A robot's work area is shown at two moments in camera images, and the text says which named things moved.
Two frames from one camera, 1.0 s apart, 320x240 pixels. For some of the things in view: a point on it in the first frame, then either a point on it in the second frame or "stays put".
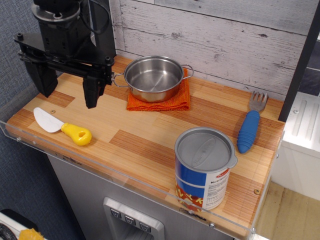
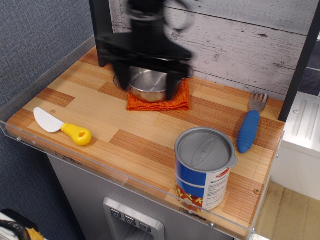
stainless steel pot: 154,78 stays put
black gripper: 63,45 to 147,39
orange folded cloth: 181,102 stays put
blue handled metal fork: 249,125 stays put
